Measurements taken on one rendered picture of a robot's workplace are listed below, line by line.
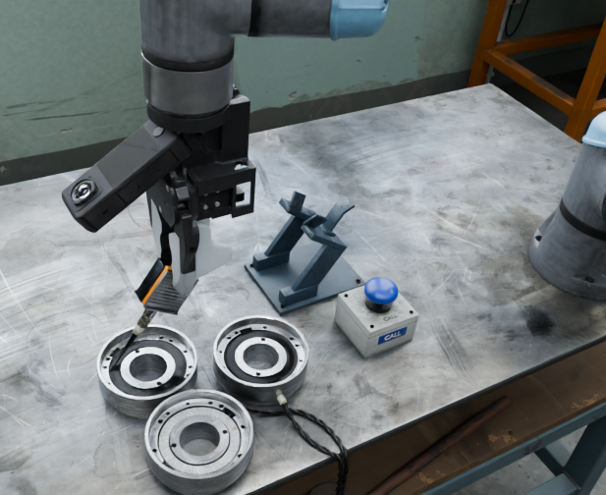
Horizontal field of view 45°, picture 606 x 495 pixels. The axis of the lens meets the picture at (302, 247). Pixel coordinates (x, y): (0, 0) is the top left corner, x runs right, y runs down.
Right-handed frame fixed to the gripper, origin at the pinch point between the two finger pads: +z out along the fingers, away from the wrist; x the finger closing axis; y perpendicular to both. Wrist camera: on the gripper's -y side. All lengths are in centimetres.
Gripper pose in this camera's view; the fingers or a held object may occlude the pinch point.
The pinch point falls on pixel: (171, 278)
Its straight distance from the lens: 76.1
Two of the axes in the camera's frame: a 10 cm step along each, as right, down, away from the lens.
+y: 8.6, -2.6, 4.3
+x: -5.0, -5.9, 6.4
